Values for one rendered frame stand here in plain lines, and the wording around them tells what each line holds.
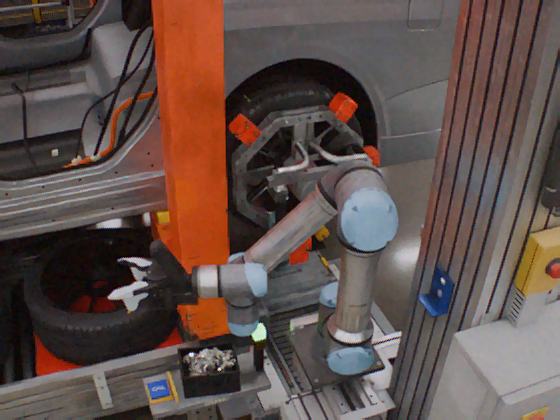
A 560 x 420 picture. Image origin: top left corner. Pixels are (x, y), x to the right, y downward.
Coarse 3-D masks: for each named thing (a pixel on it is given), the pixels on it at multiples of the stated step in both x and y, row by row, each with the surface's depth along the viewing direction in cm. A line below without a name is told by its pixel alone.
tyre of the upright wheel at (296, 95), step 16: (256, 80) 243; (272, 80) 241; (288, 80) 240; (304, 80) 243; (240, 96) 239; (256, 96) 233; (272, 96) 231; (288, 96) 231; (304, 96) 233; (320, 96) 236; (240, 112) 232; (256, 112) 230; (352, 128) 251; (240, 144) 235; (256, 224) 261
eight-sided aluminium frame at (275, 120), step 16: (272, 112) 229; (288, 112) 230; (304, 112) 230; (320, 112) 230; (272, 128) 227; (336, 128) 237; (256, 144) 228; (240, 160) 229; (240, 176) 233; (240, 192) 238; (240, 208) 242; (256, 208) 250
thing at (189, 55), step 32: (160, 0) 144; (192, 0) 145; (160, 32) 151; (192, 32) 150; (160, 64) 160; (192, 64) 155; (160, 96) 169; (192, 96) 160; (192, 128) 166; (224, 128) 170; (192, 160) 172; (224, 160) 176; (192, 192) 178; (224, 192) 182; (192, 224) 184; (224, 224) 189; (192, 256) 191; (224, 256) 196; (192, 320) 207; (224, 320) 213
